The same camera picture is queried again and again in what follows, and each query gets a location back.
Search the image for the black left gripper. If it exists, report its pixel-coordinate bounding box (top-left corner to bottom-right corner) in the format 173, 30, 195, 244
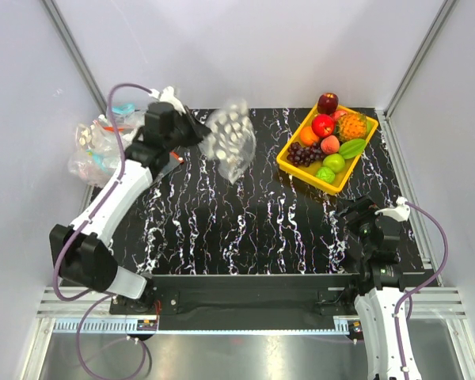
164, 106, 211, 152

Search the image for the clear zip top bag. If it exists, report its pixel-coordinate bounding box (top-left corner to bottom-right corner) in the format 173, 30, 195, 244
199, 99, 257, 184

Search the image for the wrinkled green round fruit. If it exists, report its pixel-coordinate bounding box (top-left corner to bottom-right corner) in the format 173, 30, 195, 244
315, 166, 336, 184

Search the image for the bright red apple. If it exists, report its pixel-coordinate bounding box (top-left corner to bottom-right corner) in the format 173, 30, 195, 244
311, 114, 335, 138

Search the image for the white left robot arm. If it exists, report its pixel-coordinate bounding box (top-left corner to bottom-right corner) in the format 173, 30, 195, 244
49, 102, 211, 314

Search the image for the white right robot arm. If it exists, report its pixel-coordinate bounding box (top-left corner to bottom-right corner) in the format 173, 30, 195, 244
339, 196, 422, 379

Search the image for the pile of clear zip bags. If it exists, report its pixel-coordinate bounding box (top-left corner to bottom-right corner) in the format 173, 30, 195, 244
66, 102, 185, 187

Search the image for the smooth green apple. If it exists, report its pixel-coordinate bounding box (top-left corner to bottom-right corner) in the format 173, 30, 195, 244
322, 154, 346, 173

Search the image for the green star fruit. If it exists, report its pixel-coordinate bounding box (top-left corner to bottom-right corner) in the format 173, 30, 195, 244
338, 139, 367, 160

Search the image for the pink peach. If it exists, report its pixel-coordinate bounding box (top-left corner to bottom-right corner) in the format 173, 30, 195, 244
321, 135, 340, 155

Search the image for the dark purple grape bunch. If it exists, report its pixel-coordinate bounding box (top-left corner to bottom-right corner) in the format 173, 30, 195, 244
287, 142, 325, 167

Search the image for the orange pineapple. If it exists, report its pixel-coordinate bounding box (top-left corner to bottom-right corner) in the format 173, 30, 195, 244
336, 113, 368, 143

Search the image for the orange fruit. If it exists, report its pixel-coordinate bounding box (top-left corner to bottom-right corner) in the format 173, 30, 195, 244
298, 126, 320, 146

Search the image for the dark red apple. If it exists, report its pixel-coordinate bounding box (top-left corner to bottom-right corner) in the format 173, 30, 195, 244
317, 93, 339, 115

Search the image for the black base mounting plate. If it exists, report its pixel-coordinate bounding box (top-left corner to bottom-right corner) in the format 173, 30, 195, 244
109, 273, 371, 315

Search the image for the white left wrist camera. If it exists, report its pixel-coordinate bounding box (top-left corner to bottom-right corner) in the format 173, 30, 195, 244
149, 86, 186, 114

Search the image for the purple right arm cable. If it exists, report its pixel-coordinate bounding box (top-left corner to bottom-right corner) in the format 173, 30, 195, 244
393, 202, 449, 369

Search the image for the aluminium frame rail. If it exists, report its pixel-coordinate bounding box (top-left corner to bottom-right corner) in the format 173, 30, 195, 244
35, 287, 468, 336

